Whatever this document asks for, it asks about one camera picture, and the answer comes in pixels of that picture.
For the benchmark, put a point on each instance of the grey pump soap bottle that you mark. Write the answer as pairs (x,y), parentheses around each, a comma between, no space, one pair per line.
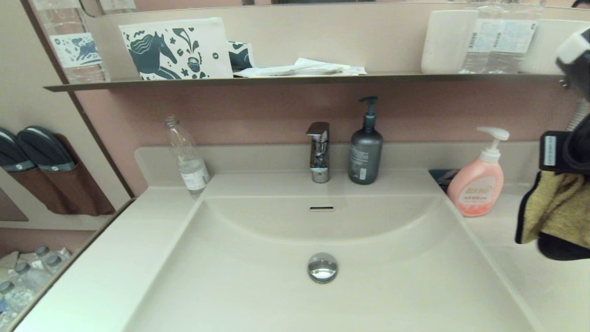
(365,157)

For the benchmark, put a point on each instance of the white ceramic sink basin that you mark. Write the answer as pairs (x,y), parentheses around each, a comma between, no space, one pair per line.
(392,258)

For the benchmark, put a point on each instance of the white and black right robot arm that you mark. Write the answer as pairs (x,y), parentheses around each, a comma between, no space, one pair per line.
(578,69)

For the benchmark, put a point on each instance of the chrome drain stopper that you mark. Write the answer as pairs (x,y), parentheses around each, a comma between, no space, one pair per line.
(322,267)

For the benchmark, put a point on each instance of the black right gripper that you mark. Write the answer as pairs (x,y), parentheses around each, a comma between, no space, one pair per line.
(567,154)

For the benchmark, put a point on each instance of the clear bottle blue print label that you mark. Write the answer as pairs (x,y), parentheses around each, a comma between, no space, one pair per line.
(73,50)

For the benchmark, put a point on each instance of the yellow cleaning mitt black trim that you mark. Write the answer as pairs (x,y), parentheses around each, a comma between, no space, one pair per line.
(560,207)

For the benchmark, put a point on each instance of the white plastic packets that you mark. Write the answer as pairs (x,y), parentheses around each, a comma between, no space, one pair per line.
(299,70)

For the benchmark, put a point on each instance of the clear plastic water bottle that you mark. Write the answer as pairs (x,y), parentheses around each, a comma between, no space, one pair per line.
(189,161)

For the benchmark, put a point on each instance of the labelled clear water bottle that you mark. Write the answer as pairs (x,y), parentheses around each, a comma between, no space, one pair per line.
(518,41)
(481,41)

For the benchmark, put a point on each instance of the brown wall shelf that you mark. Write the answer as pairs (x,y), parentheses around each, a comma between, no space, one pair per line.
(276,81)

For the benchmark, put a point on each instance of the brown fabric slipper holder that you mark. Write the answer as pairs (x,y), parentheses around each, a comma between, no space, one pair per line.
(85,189)

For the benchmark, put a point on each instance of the grey capped water bottle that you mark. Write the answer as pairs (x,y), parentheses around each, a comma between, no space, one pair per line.
(54,261)
(9,299)
(41,251)
(25,276)

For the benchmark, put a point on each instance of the pink pump soap bottle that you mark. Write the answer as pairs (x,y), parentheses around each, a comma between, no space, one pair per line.
(477,189)

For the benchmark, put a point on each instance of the dark slipper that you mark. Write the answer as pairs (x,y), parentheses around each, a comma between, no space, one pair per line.
(9,152)
(44,147)

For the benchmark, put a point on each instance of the white horse print pouch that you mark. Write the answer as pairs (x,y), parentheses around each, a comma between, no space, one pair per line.
(176,50)

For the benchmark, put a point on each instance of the chrome faucet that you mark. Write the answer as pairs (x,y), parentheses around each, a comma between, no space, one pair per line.
(319,152)

